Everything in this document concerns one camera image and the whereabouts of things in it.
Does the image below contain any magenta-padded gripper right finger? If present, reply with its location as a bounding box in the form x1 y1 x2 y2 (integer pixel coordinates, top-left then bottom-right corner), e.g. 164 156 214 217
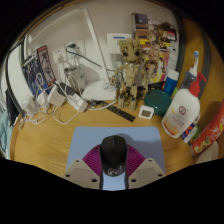
124 143 167 191

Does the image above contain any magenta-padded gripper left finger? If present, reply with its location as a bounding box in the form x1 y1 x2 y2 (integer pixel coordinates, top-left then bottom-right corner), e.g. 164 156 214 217
63 143 102 191

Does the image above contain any black computer mouse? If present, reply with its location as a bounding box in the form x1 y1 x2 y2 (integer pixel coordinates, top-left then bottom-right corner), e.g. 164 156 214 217
99 134 129 177

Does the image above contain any light blue mouse pad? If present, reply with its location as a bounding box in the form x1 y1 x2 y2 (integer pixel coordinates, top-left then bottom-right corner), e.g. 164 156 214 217
65 125 167 192

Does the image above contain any small white desk thermometer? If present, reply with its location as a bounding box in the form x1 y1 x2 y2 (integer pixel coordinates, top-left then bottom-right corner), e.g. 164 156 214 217
138 105 155 120

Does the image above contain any black ruler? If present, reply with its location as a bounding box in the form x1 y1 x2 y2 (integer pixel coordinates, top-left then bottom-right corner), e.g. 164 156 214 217
98 101 137 123

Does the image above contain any white lotion pump bottle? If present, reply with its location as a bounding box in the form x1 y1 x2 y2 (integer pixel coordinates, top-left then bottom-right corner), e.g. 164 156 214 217
161 72 208 139

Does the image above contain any green round tin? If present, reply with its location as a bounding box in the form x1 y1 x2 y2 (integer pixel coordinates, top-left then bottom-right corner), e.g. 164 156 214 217
143 89 173 118

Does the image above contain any white charger block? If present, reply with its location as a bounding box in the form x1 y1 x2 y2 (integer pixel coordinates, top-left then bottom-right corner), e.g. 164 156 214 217
46 84 68 108
66 93 88 113

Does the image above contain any red yellow chips can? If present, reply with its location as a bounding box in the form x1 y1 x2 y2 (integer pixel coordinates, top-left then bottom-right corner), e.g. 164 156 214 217
190 99 224 156

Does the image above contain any plaid bedding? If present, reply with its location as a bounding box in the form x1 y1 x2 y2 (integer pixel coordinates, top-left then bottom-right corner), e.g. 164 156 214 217
0 103 13 158

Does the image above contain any clear dome container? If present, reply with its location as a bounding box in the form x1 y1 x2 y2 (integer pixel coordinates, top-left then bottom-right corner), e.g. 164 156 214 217
21 94 39 116

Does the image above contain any black power adapter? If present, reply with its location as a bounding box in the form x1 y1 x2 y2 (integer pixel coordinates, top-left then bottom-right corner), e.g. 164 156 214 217
58 81 77 98

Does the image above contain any blue bottle white cap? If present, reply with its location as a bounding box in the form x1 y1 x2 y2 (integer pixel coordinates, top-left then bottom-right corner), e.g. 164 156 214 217
163 68 180 96

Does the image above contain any black hanging bag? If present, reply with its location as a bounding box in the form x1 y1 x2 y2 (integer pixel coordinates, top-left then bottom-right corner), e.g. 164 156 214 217
4 88 21 127

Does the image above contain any clear glass jar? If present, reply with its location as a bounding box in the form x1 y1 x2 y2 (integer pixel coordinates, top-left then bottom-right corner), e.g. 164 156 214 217
64 64 86 91

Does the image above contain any robot model kit box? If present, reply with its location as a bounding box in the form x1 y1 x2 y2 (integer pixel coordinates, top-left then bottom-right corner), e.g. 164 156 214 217
21 44 57 98

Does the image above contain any white blue spray bottle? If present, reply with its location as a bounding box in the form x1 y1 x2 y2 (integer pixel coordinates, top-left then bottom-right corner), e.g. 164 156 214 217
181 50 201 91

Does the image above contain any colourful figure box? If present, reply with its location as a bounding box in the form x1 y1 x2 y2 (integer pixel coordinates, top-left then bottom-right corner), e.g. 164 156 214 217
132 12 179 84

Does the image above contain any white cable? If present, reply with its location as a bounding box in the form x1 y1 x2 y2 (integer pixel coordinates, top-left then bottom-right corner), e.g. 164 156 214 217
19 73 118 126

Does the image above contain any grey metal shelf frame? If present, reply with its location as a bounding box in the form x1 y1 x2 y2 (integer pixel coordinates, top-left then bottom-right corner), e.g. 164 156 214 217
4 9 212 111

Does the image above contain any white wall-mounted box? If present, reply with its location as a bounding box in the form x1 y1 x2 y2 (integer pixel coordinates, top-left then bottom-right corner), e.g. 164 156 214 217
106 32 133 55

